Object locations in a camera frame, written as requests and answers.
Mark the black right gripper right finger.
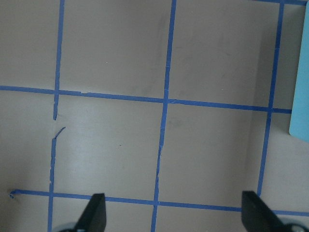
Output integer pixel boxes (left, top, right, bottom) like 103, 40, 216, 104
241, 191, 289, 232

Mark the turquoise storage bin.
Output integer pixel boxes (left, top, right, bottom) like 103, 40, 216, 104
289, 3, 309, 142

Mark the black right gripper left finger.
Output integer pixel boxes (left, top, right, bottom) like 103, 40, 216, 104
73, 193, 107, 232

